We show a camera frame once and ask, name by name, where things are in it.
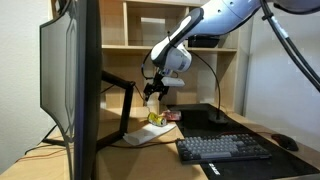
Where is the black monitor stand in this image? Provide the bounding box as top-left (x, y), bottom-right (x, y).
top-left (41, 69), bottom-right (136, 152)

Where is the yellow soda can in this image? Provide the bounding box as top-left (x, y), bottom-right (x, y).
top-left (147, 111), bottom-right (168, 128)

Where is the wooden desk hutch shelf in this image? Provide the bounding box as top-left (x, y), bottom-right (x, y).
top-left (49, 0), bottom-right (251, 116)

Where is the white cloth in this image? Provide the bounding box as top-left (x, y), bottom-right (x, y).
top-left (122, 121), bottom-right (178, 147)

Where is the black curved computer monitor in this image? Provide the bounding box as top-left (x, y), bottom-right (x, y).
top-left (39, 0), bottom-right (104, 180)

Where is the red brown mouse cable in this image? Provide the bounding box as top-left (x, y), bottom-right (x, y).
top-left (14, 130), bottom-right (278, 164)

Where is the black desk mat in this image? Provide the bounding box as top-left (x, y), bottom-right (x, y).
top-left (166, 103), bottom-right (320, 180)

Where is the black box device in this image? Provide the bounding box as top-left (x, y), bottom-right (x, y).
top-left (187, 34), bottom-right (221, 49)

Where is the black computer mouse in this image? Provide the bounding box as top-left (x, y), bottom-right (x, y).
top-left (270, 133), bottom-right (300, 152)

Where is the grey mechanical keyboard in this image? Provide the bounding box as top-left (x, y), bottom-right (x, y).
top-left (175, 133), bottom-right (273, 165)

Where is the red snack packet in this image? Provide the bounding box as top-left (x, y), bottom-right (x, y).
top-left (162, 110), bottom-right (183, 122)

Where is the thin black cable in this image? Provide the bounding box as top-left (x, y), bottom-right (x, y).
top-left (24, 124), bottom-right (68, 156)

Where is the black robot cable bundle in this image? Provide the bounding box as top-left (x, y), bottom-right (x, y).
top-left (259, 0), bottom-right (320, 93)

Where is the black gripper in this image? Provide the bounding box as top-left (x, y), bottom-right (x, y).
top-left (143, 69), bottom-right (170, 107)

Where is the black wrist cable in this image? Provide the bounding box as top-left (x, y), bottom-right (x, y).
top-left (140, 49), bottom-right (156, 81)

